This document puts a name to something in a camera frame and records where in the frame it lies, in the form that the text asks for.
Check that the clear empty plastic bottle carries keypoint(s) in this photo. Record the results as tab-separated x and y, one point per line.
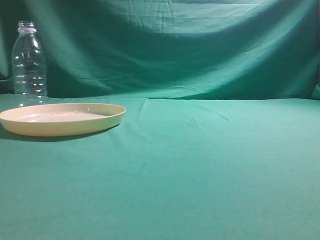
29	67

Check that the cream round plastic plate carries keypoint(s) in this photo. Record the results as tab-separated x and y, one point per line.
62	119

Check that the green cloth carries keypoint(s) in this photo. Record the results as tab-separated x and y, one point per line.
221	136

